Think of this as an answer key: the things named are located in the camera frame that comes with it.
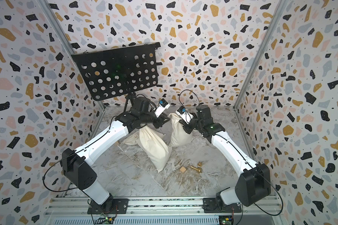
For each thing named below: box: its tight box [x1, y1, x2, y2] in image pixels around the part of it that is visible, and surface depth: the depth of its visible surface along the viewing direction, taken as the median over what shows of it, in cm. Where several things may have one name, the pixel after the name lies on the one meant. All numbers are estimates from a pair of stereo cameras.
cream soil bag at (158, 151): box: [138, 123, 173, 173], surface depth 83 cm
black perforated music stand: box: [70, 42, 163, 112], surface depth 80 cm
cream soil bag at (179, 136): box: [168, 112, 194, 147], surface depth 86 cm
